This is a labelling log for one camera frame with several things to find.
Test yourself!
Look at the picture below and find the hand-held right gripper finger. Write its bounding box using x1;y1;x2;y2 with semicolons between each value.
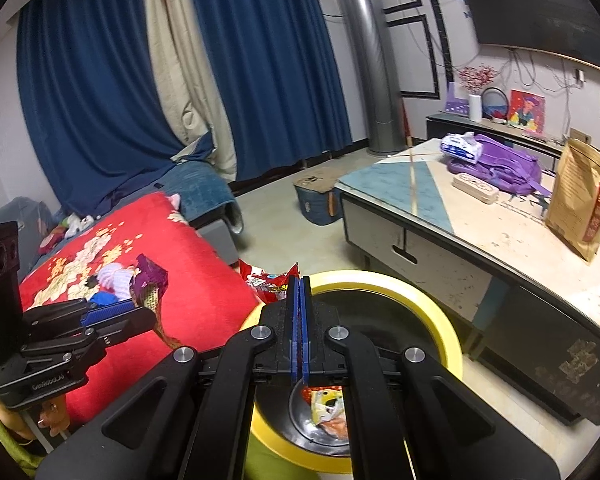
35;262;302;480
300;276;562;480

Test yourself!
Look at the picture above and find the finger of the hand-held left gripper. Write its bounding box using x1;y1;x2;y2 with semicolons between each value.
25;301;135;333
82;307;158;347

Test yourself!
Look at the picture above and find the blue cloth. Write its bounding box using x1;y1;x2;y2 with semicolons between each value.
87;290;133;308

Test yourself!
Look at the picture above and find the maroon snack wrapper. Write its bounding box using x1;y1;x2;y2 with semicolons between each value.
129;254;181;351

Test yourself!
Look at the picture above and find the red snack packet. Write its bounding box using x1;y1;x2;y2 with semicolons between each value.
237;259;301;306

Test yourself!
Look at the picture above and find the yellow trash bin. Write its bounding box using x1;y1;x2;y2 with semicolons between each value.
239;270;464;476

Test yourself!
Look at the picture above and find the red plastic bag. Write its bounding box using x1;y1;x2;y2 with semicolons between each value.
302;385;351;442

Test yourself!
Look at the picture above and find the person's left hand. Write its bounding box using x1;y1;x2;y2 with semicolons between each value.
0;395;71;441

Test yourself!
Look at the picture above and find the white foam fruit net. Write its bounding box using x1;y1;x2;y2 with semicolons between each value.
97;264;137;293

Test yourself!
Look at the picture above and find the red plush toy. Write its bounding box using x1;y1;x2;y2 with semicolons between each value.
39;230;66;256

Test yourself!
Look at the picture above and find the red floral blanket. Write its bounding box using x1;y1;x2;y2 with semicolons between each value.
17;191;261;426

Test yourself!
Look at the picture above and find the white plush toy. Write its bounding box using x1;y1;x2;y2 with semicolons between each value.
64;214;98;238

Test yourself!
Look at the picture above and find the grey headboard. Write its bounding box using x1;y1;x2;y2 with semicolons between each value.
0;197;56;281

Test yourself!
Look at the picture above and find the blue storage box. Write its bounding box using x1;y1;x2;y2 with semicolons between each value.
293;172;343;226

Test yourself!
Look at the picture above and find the white and blue coffee table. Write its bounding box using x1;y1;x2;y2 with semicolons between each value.
335;137;600;426

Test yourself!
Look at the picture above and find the white power strip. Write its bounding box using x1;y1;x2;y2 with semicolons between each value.
451;172;500;204

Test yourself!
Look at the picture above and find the blue curtain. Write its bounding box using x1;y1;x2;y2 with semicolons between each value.
16;0;216;216
185;0;353;181

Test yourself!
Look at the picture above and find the white tissue pack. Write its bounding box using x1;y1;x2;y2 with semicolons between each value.
440;131;483;163

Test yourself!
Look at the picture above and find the black television cabinet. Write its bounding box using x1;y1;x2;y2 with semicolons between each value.
426;112;600;171

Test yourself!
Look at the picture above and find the beige curtain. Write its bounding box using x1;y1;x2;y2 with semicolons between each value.
139;0;238;183

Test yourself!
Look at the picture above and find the purple backpack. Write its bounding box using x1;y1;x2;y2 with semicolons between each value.
447;134;551;197

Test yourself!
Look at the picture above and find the purple box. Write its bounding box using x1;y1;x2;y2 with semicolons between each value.
445;82;470;115

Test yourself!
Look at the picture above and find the white vase with red flowers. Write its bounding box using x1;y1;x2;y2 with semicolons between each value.
457;64;501;122

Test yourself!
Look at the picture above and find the silver tower air conditioner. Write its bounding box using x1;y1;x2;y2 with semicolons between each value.
337;0;412;156

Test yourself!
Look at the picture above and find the round ornament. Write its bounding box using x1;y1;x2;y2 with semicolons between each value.
481;86;510;123

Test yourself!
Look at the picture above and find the brown paper bag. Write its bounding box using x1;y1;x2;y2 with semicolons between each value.
545;137;600;262

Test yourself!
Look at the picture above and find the colourful painting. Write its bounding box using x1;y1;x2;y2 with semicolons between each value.
508;89;546;135

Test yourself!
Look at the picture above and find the black television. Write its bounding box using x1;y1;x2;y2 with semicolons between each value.
452;0;600;78

